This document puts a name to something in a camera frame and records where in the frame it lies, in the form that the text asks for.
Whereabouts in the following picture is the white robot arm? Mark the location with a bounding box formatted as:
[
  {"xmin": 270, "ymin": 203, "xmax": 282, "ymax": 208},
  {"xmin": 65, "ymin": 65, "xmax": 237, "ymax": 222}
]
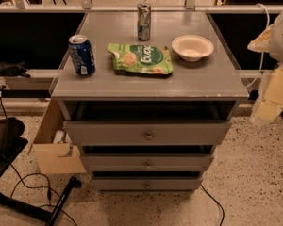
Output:
[{"xmin": 247, "ymin": 11, "xmax": 283, "ymax": 126}]

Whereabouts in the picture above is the grey drawer cabinet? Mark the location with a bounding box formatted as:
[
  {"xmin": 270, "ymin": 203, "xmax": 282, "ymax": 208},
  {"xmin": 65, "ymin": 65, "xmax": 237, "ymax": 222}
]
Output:
[{"xmin": 52, "ymin": 11, "xmax": 248, "ymax": 178}]

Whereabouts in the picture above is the grey top drawer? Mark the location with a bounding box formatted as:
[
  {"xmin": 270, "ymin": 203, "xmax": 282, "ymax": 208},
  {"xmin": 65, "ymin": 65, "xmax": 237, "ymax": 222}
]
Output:
[{"xmin": 64, "ymin": 121, "xmax": 231, "ymax": 146}]

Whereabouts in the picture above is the white paper bowl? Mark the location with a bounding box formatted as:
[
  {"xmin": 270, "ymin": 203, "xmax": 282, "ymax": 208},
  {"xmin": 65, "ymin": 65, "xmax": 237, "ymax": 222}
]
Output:
[{"xmin": 172, "ymin": 35, "xmax": 214, "ymax": 62}]

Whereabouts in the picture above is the green snack bag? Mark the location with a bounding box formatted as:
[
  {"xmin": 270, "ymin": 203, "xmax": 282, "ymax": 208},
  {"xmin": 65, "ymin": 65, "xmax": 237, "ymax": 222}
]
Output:
[{"xmin": 108, "ymin": 43, "xmax": 173, "ymax": 75}]

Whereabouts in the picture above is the silver tall drink can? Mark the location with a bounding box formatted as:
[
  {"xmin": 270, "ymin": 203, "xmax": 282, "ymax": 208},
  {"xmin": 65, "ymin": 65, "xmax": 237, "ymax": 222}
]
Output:
[{"xmin": 137, "ymin": 3, "xmax": 151, "ymax": 40}]

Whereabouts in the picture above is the blue soda can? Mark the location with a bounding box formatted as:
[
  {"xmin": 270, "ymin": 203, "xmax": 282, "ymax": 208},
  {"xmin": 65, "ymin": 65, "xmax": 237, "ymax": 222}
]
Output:
[{"xmin": 69, "ymin": 34, "xmax": 95, "ymax": 76}]

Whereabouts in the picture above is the cardboard box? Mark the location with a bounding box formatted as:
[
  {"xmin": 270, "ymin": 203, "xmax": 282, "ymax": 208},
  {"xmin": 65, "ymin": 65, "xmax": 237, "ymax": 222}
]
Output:
[{"xmin": 32, "ymin": 100, "xmax": 86, "ymax": 174}]

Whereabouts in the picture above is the black floor stand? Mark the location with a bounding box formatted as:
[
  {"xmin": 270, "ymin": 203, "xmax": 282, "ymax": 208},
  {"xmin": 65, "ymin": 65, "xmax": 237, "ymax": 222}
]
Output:
[{"xmin": 0, "ymin": 118, "xmax": 81, "ymax": 226}]

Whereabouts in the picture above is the black object on ledge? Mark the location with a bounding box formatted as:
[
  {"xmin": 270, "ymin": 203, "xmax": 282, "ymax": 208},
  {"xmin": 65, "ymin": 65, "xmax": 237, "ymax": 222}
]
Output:
[{"xmin": 0, "ymin": 62, "xmax": 30, "ymax": 78}]

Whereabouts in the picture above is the white hanging cable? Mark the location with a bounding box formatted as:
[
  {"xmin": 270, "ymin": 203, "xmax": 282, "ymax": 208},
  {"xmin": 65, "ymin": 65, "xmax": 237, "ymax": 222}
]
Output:
[{"xmin": 244, "ymin": 3, "xmax": 272, "ymax": 89}]

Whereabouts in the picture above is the black cable right floor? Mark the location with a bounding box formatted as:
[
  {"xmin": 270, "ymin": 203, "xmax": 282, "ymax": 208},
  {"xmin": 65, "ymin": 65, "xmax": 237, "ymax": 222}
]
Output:
[{"xmin": 199, "ymin": 184, "xmax": 225, "ymax": 226}]

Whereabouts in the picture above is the black floor cable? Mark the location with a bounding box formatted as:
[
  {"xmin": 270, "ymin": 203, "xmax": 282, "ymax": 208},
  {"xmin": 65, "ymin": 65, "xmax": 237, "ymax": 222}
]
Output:
[{"xmin": 8, "ymin": 163, "xmax": 79, "ymax": 226}]

